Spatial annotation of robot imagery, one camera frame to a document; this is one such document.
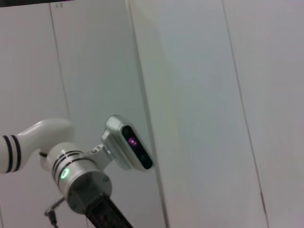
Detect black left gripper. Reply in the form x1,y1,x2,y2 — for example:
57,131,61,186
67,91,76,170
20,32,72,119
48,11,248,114
86,193,133,228

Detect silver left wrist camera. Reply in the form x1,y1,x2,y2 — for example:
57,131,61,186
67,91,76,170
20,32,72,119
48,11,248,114
91,115,154,171

